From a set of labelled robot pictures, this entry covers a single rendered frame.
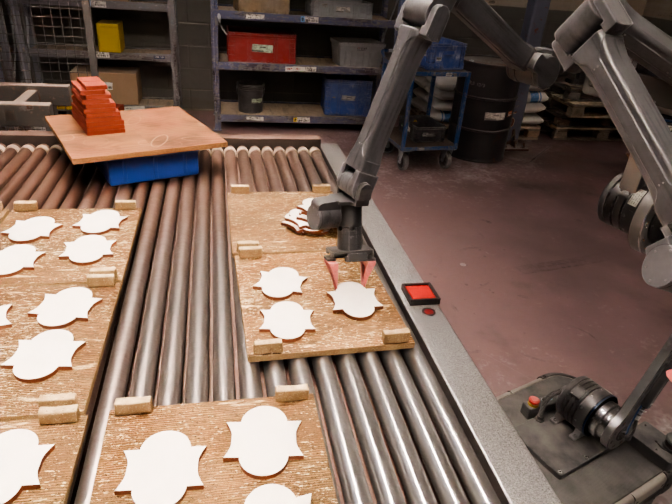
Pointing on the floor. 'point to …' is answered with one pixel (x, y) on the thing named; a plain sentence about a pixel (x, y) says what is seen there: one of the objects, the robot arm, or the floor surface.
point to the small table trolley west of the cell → (426, 114)
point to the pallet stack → (575, 114)
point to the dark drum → (483, 110)
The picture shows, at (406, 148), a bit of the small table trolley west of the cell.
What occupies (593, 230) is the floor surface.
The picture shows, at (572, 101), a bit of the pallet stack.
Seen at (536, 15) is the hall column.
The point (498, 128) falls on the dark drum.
